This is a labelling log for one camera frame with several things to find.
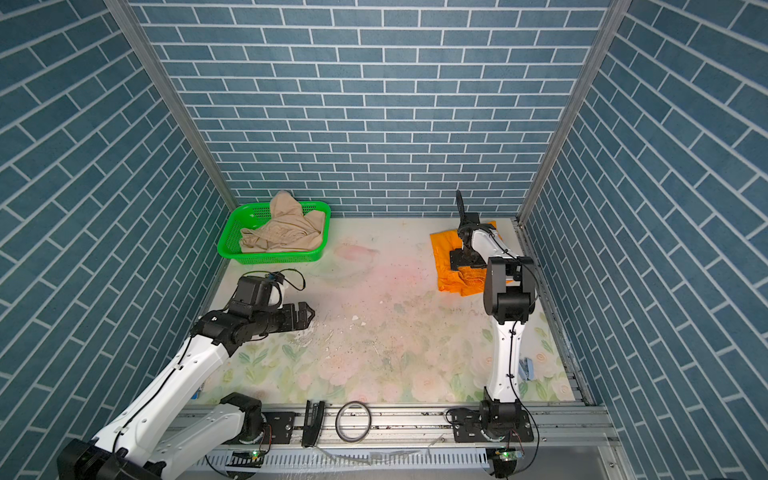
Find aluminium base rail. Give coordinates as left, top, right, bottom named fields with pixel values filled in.
left=165, top=404, right=632, bottom=479

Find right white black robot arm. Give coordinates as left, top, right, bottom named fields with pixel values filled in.
left=449, top=210, right=538, bottom=442

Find blue wall clip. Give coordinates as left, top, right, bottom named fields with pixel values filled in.
left=518, top=357, right=535, bottom=382

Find black clamp bracket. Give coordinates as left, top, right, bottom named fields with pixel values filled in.
left=301, top=400, right=326, bottom=448

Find right circuit board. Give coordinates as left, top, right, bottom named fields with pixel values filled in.
left=486, top=448, right=522, bottom=471

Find right corner aluminium post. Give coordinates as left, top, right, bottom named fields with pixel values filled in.
left=517, top=0, right=631, bottom=226

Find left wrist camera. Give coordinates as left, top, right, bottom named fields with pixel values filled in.
left=225, top=272, right=285, bottom=318

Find orange shorts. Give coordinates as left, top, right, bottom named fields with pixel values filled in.
left=430, top=222, right=514, bottom=297

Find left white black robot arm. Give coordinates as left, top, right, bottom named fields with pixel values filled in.
left=56, top=302, right=315, bottom=479

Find black cable ring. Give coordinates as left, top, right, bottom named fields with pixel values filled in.
left=334, top=400, right=373, bottom=444

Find left circuit board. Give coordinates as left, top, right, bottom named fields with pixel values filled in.
left=226, top=450, right=266, bottom=469

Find green plastic basket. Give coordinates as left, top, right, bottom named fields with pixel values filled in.
left=217, top=201, right=331, bottom=265

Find corner aluminium post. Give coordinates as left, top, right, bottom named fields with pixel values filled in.
left=104, top=0, right=239, bottom=211
left=517, top=0, right=631, bottom=226

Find circuit board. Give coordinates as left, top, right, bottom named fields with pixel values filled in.
left=226, top=450, right=266, bottom=469
left=486, top=448, right=522, bottom=471

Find left corner aluminium post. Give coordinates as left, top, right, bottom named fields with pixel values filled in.
left=104, top=0, right=239, bottom=211

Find beige shorts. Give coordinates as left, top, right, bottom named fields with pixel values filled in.
left=239, top=191, right=327, bottom=254

